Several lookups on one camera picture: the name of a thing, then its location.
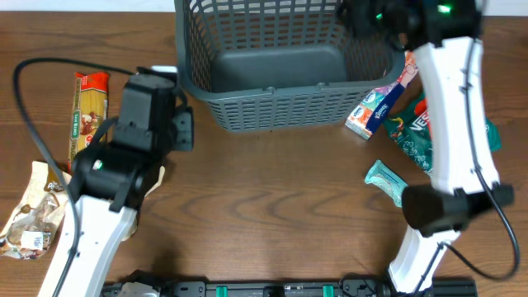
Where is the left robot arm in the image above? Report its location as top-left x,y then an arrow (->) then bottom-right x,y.
39,66 -> 194,296

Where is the teal wet wipes packet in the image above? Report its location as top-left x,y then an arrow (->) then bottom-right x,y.
365,160 -> 408,208

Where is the orange spaghetti packet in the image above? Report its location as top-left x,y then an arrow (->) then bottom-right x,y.
68,72 -> 110,172

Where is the Kleenex tissue multipack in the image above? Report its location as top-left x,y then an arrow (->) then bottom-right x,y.
345,51 -> 418,139

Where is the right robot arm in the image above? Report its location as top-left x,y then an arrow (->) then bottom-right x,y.
336,0 -> 514,296

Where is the green Nescafe coffee bag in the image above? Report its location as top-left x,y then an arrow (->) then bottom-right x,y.
381,91 -> 503,177

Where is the grey plastic laundry basket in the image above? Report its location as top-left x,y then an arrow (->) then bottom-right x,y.
174,0 -> 405,132

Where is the beige snack bag brown label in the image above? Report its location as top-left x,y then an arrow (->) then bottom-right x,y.
1,161 -> 68,260

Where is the black mounting rail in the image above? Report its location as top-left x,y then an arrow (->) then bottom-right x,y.
101,270 -> 479,297

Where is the beige paper pouch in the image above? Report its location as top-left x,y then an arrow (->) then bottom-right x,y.
123,164 -> 166,243

